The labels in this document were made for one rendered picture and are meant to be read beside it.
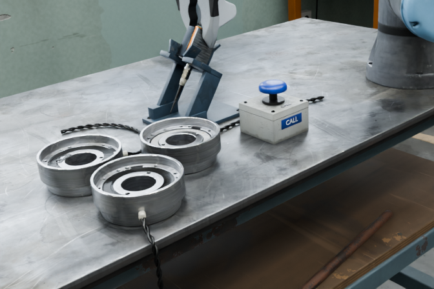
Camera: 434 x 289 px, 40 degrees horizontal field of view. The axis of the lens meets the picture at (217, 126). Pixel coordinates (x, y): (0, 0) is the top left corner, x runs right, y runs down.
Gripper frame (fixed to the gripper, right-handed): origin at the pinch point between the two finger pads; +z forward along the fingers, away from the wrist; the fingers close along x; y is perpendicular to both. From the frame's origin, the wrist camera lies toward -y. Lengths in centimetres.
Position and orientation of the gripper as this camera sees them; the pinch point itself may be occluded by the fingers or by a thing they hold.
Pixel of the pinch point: (199, 39)
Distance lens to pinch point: 91.0
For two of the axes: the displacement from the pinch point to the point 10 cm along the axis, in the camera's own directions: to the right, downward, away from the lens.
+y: 7.6, -3.0, 5.8
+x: -6.5, -2.5, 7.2
